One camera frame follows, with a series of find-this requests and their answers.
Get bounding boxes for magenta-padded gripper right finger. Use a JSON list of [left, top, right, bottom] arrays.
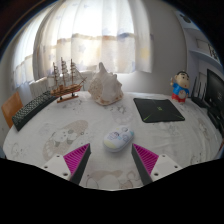
[[131, 143, 184, 186]]

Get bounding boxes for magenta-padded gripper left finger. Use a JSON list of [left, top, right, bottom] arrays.
[[40, 143, 92, 185]]

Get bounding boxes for white cartoon-printed computer mouse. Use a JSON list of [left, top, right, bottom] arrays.
[[102, 125, 135, 153]]

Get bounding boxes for black mouse pad green lines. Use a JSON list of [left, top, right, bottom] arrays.
[[133, 97, 186, 124]]

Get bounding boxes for white cartoon-printed tablecloth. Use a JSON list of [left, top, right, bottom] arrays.
[[2, 90, 224, 191]]

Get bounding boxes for black computer keyboard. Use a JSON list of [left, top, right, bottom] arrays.
[[11, 90, 58, 132]]

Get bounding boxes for wooden model sailing ship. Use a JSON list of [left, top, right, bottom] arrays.
[[49, 56, 88, 104]]

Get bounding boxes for large white conch shell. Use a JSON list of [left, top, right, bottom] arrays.
[[87, 61, 125, 107]]

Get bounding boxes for black router with antennas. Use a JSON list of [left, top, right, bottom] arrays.
[[189, 75, 209, 108]]

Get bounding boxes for cartoon boy figurine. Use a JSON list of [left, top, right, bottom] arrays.
[[170, 70, 191, 104]]

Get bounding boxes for orange wooden chair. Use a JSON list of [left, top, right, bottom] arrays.
[[0, 91, 24, 129]]

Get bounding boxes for black computer monitor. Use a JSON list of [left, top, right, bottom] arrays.
[[203, 68, 224, 134]]

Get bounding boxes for white sheer star-print curtain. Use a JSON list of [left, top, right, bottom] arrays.
[[13, 0, 153, 81]]

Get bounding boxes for white wall shelf unit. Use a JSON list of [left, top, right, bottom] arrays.
[[176, 9, 224, 78]]

